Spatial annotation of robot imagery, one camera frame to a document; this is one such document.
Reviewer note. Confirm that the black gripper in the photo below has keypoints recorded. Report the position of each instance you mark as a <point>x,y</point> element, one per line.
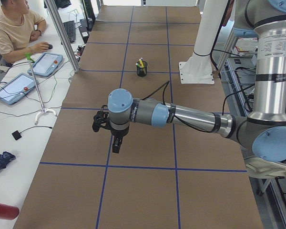
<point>118,133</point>

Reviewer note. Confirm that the black mesh pen holder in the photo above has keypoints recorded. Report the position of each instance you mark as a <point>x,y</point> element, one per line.
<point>142,72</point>

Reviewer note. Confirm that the green highlighter pen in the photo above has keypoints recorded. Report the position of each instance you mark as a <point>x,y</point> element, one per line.
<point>141,62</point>

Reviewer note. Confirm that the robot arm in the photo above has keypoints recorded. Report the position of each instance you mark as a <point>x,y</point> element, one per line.
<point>263,131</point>

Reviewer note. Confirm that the small black square device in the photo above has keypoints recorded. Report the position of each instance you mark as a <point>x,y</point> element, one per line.
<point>16,135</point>

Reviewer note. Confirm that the far teach pendant tablet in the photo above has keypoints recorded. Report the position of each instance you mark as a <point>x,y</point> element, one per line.
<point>46,64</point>

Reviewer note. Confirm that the teach pendant tablet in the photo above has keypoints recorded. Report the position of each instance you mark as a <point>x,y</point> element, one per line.
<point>46,64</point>
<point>16,89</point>

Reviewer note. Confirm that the near teach pendant tablet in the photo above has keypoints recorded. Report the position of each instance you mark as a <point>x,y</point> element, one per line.
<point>16,89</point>

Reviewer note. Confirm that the folded dark blue umbrella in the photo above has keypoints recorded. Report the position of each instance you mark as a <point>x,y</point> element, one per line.
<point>5,159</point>

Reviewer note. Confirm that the black keyboard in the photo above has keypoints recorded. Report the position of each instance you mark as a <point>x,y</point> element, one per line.
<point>69,27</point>

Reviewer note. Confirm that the red cylinder bottle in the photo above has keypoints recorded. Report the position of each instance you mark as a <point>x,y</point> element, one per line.
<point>8,212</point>

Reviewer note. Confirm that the seated person beige shirt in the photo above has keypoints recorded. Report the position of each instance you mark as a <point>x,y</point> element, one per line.
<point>19,25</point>

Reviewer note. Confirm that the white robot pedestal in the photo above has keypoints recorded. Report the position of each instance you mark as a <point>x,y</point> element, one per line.
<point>198,68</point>

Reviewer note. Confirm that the aluminium frame post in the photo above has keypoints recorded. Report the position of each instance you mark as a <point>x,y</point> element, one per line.
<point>53,11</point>

